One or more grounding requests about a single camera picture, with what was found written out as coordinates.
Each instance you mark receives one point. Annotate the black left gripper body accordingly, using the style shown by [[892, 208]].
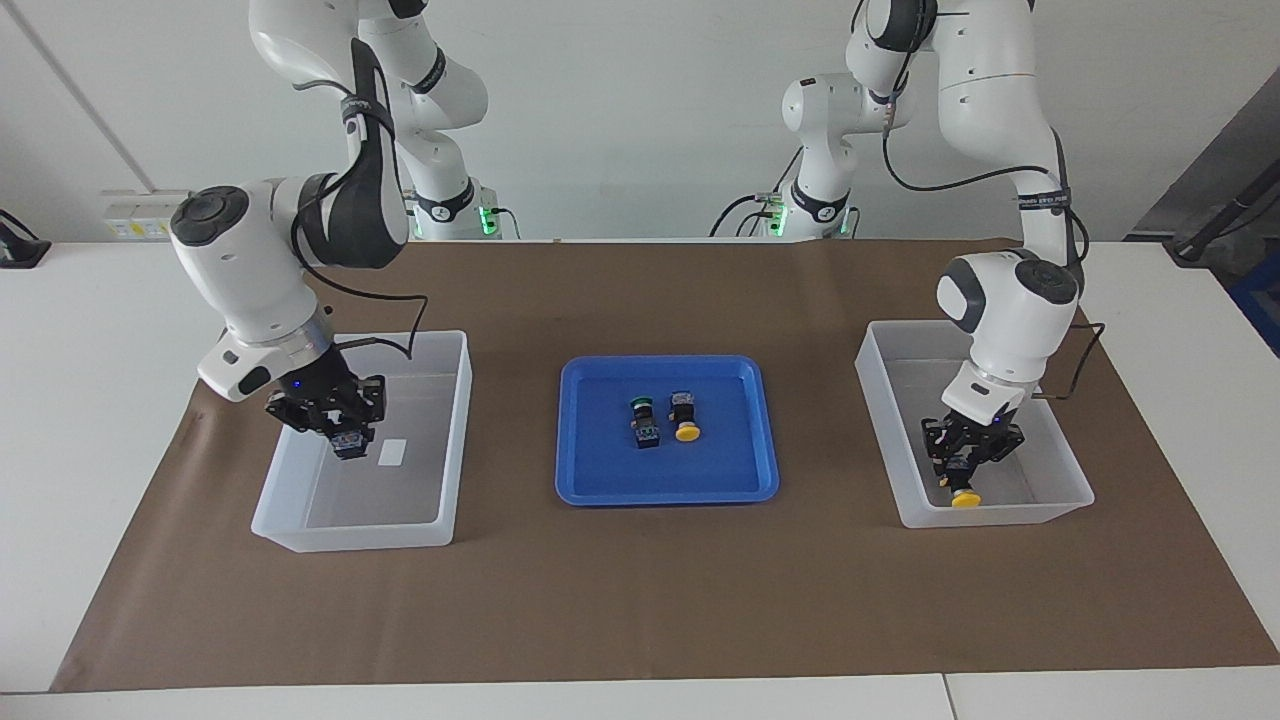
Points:
[[985, 425]]

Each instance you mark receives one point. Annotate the black desk object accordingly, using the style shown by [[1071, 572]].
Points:
[[20, 252]]

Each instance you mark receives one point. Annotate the translucent white plastic box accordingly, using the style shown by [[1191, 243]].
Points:
[[350, 510], [900, 400]]

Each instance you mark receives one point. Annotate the brown paper table mat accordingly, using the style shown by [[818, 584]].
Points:
[[640, 600]]

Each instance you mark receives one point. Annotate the blue crate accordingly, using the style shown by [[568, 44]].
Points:
[[1262, 300]]

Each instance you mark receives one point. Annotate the green push button switch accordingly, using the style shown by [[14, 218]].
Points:
[[647, 432], [350, 445]]

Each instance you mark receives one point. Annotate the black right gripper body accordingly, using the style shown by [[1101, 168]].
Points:
[[320, 390]]

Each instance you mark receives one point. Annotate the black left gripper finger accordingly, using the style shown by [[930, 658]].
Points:
[[940, 455], [1000, 450]]

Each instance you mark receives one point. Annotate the yellow push button switch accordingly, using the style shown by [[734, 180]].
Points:
[[965, 497], [686, 432]]

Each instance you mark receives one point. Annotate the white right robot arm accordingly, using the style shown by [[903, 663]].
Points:
[[250, 280]]

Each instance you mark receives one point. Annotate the blue plastic tray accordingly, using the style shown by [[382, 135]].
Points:
[[620, 480]]

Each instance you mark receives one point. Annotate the black metal stand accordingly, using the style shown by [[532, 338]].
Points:
[[1215, 225]]

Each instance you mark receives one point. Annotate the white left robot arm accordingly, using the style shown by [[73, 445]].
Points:
[[1010, 330]]

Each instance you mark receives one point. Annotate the small white sticker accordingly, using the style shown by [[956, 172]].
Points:
[[393, 452]]

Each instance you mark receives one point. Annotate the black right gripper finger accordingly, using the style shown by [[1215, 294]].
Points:
[[368, 420], [332, 430]]

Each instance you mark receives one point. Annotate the white wall socket box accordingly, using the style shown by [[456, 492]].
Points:
[[135, 225]]

